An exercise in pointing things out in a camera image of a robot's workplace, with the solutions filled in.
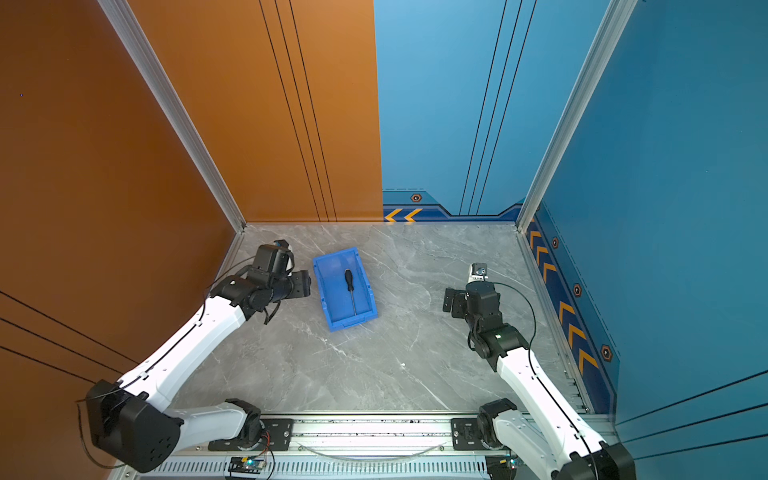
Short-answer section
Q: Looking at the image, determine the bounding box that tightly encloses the right green circuit board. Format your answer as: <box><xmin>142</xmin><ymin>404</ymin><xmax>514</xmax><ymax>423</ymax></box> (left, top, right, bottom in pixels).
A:
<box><xmin>500</xmin><ymin>457</ymin><xmax>519</xmax><ymax>470</ymax></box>

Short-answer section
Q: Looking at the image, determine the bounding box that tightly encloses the black handle screwdriver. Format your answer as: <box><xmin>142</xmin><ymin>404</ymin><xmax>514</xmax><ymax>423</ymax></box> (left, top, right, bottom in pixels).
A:
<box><xmin>344</xmin><ymin>269</ymin><xmax>357</xmax><ymax>315</ymax></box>

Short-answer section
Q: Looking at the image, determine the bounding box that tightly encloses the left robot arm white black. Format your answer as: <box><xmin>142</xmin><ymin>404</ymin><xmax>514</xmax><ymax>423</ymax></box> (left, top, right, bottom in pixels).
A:
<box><xmin>78</xmin><ymin>265</ymin><xmax>311</xmax><ymax>473</ymax></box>

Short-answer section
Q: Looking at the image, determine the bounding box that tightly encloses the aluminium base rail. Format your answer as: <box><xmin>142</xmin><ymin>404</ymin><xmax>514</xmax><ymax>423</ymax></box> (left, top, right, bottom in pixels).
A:
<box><xmin>109</xmin><ymin>413</ymin><xmax>538</xmax><ymax>479</ymax></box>

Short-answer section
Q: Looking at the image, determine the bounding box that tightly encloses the left aluminium corner post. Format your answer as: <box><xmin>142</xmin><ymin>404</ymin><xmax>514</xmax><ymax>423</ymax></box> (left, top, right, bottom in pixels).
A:
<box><xmin>98</xmin><ymin>0</ymin><xmax>247</xmax><ymax>233</ymax></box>

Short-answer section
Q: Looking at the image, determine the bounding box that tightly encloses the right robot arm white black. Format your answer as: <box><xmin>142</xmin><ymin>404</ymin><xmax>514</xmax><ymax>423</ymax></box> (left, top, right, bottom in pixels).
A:
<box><xmin>443</xmin><ymin>281</ymin><xmax>637</xmax><ymax>479</ymax></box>

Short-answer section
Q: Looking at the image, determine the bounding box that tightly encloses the blue plastic bin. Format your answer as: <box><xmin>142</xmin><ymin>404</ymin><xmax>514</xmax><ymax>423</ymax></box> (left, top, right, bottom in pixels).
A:
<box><xmin>313</xmin><ymin>247</ymin><xmax>379</xmax><ymax>332</ymax></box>

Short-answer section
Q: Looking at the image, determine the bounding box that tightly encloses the left green circuit board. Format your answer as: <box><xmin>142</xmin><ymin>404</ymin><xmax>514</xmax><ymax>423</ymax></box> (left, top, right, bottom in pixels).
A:
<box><xmin>227</xmin><ymin>456</ymin><xmax>268</xmax><ymax>479</ymax></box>

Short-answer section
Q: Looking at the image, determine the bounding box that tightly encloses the right aluminium corner post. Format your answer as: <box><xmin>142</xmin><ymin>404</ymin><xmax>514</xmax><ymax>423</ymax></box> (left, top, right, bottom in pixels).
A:
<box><xmin>515</xmin><ymin>0</ymin><xmax>638</xmax><ymax>233</ymax></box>

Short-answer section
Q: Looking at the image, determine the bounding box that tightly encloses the aluminium corner post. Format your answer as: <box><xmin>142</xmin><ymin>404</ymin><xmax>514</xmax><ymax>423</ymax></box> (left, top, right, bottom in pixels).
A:
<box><xmin>515</xmin><ymin>0</ymin><xmax>638</xmax><ymax>233</ymax></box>
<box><xmin>98</xmin><ymin>0</ymin><xmax>247</xmax><ymax>233</ymax></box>

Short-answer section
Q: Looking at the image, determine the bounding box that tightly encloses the green circuit board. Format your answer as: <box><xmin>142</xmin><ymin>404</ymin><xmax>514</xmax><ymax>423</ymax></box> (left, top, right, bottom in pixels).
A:
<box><xmin>227</xmin><ymin>456</ymin><xmax>268</xmax><ymax>479</ymax></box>
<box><xmin>500</xmin><ymin>457</ymin><xmax>519</xmax><ymax>470</ymax></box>

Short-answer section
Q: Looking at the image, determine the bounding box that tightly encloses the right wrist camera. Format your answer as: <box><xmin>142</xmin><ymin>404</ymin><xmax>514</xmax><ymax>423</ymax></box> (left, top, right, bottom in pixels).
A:
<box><xmin>468</xmin><ymin>262</ymin><xmax>488</xmax><ymax>283</ymax></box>

